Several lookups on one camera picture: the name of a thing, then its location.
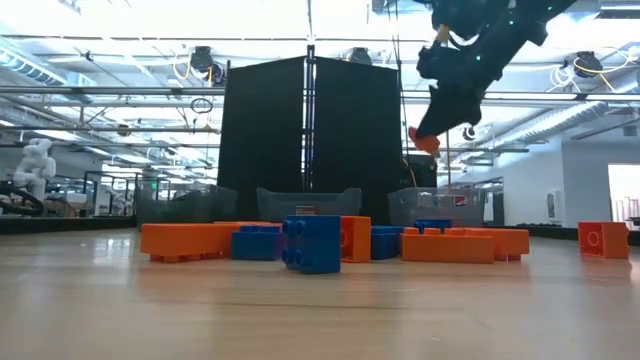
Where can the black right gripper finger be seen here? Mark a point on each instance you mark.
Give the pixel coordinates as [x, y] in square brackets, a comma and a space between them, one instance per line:
[445, 115]
[475, 110]

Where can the orange long toy brick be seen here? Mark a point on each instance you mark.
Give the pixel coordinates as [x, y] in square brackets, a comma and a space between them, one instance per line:
[512, 243]
[185, 242]
[445, 250]
[425, 144]

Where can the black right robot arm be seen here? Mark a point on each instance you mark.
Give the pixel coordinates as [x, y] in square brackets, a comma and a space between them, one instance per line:
[505, 30]

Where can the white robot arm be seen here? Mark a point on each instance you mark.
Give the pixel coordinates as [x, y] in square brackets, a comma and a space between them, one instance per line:
[35, 167]

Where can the black equipment cabinet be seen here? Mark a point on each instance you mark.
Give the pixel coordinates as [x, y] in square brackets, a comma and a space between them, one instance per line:
[420, 172]

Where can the grey translucent plastic bin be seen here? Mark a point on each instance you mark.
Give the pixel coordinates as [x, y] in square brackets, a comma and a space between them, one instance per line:
[425, 200]
[272, 202]
[150, 210]

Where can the orange square toy brick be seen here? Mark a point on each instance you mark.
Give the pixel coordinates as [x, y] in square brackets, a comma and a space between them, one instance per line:
[612, 240]
[357, 240]

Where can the dark bin label sticker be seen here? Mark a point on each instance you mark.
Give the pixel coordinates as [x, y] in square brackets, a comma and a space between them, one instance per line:
[307, 209]

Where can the blue square toy brick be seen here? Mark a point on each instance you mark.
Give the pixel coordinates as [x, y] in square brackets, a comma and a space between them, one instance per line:
[317, 245]

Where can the silver ventilation duct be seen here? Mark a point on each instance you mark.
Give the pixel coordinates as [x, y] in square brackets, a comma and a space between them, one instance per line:
[575, 120]

